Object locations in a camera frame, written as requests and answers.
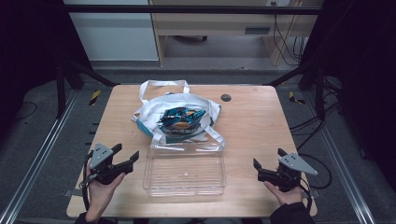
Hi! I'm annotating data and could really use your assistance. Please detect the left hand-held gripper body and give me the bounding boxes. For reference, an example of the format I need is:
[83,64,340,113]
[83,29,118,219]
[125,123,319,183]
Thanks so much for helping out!
[89,142,134,186]

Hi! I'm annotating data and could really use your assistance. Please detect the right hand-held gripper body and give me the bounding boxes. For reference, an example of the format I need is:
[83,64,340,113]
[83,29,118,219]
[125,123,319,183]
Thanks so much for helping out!
[257,151,318,193]

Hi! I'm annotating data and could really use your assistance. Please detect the white tote bag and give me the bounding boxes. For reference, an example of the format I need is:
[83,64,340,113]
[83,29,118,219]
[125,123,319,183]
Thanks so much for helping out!
[131,79,226,148]

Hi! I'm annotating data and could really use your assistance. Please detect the clear plastic tray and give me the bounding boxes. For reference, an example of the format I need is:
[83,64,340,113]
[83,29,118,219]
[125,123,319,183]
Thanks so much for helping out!
[142,141,228,198]

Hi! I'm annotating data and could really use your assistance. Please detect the blue snack packet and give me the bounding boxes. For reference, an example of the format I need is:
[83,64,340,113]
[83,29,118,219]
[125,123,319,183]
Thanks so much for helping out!
[156,106,207,135]

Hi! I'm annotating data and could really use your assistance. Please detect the person's right hand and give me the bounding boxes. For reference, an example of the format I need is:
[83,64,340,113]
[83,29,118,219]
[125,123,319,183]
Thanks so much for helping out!
[263,181,304,208]

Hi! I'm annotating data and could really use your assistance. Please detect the person's left hand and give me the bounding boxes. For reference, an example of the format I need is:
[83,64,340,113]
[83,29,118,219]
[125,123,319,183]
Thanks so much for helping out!
[85,168,127,209]

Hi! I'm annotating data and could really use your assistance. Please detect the yellow black tape strip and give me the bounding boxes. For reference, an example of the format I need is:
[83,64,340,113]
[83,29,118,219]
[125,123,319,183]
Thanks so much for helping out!
[288,91,306,105]
[89,90,102,106]

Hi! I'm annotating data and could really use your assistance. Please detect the black metal stand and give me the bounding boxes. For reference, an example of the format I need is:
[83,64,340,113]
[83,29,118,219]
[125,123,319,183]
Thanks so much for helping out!
[266,61,329,121]
[55,60,121,119]

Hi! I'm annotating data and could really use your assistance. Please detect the dark curtain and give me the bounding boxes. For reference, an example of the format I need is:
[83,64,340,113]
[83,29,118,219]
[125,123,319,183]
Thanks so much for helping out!
[298,0,396,188]
[0,0,93,139]

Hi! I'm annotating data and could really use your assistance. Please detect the white cabinet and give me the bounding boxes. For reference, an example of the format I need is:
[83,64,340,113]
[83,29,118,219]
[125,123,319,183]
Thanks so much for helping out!
[63,0,160,62]

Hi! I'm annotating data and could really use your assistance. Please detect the light wooden desk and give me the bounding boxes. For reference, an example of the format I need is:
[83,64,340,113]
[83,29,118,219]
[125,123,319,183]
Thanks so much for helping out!
[148,0,325,67]

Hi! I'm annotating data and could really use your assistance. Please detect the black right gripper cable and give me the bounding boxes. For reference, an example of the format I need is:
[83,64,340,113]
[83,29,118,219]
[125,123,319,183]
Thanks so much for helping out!
[298,176,314,217]

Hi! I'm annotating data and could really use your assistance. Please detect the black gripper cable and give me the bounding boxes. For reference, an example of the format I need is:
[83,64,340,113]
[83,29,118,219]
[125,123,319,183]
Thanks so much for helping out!
[298,176,314,217]
[80,150,95,213]

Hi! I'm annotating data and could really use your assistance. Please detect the black floor cables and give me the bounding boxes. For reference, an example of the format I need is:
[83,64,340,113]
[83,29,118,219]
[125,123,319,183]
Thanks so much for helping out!
[289,101,343,190]

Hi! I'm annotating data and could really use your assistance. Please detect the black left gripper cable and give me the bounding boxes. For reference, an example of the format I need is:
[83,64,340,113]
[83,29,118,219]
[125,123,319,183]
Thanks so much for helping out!
[80,150,95,213]

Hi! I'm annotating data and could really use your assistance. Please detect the silver metal floor rail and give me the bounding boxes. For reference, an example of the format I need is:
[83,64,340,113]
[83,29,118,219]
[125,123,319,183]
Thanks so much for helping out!
[302,92,378,224]
[0,89,79,224]

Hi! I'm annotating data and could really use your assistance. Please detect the black hanging cables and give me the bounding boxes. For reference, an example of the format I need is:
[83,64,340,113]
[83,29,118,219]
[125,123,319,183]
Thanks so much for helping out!
[271,1,308,67]

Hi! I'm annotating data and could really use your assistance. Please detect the black horizontal frame bar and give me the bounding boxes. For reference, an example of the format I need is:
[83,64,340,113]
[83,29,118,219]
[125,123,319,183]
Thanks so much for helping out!
[61,4,322,16]

